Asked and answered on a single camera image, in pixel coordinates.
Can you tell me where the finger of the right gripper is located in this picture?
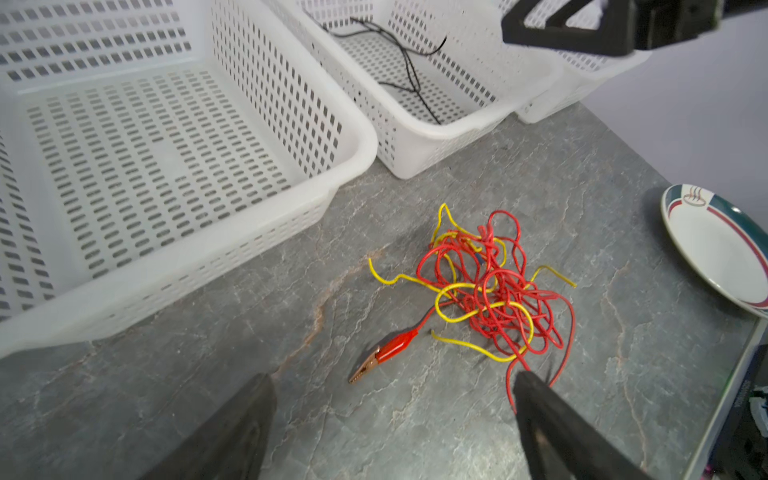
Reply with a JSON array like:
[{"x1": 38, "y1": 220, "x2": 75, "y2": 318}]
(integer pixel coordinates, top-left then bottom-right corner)
[{"x1": 501, "y1": 0, "x2": 636, "y2": 57}]

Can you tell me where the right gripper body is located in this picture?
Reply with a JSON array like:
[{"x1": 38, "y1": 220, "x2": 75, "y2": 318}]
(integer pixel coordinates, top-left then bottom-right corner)
[{"x1": 634, "y1": 0, "x2": 726, "y2": 51}]

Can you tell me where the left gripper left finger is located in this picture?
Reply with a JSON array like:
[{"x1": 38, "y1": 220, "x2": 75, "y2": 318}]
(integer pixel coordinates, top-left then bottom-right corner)
[{"x1": 142, "y1": 373, "x2": 277, "y2": 479}]

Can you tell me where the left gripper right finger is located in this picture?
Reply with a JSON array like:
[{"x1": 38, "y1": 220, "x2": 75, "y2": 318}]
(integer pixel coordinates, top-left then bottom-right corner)
[{"x1": 513, "y1": 371, "x2": 648, "y2": 480}]

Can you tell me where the red cable with clip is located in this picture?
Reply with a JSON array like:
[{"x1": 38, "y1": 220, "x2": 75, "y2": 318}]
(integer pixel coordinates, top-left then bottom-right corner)
[{"x1": 348, "y1": 209, "x2": 577, "y2": 415}]

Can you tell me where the yellow cable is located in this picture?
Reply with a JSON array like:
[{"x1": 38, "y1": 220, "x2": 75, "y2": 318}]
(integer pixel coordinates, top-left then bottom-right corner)
[{"x1": 367, "y1": 202, "x2": 577, "y2": 364}]

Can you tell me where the black cable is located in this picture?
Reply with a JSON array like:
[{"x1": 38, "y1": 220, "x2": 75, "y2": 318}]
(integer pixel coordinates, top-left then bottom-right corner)
[{"x1": 321, "y1": 16, "x2": 449, "y2": 126}]

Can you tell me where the middle white plastic basket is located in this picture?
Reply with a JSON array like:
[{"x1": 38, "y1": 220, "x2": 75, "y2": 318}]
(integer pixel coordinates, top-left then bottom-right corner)
[{"x1": 268, "y1": 1, "x2": 562, "y2": 179}]

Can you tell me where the plate with green red rim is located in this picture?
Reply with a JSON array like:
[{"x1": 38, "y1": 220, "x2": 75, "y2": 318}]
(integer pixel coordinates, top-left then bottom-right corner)
[{"x1": 660, "y1": 184, "x2": 767, "y2": 318}]

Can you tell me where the left white plastic basket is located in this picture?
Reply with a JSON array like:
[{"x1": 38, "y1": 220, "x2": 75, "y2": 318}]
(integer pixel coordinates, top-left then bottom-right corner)
[{"x1": 1, "y1": 1, "x2": 377, "y2": 356}]

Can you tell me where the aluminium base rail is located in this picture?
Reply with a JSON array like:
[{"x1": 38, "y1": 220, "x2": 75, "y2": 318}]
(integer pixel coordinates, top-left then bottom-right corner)
[{"x1": 681, "y1": 319, "x2": 767, "y2": 480}]

